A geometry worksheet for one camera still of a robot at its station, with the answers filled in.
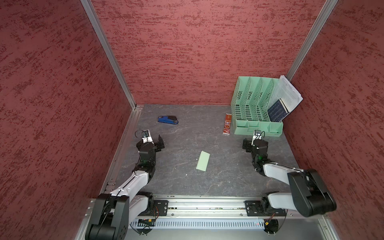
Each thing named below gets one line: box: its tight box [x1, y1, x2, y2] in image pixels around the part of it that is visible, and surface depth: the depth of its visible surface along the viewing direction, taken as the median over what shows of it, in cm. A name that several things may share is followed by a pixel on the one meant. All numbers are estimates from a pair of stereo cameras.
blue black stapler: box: [158, 115, 179, 125], surface depth 111 cm
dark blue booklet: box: [267, 98, 290, 123], surface depth 102 cm
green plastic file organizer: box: [230, 76, 284, 137], surface depth 109 cm
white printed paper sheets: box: [270, 74, 304, 113], surface depth 97 cm
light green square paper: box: [196, 150, 211, 172], surface depth 92 cm
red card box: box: [223, 113, 233, 135], surface depth 109 cm
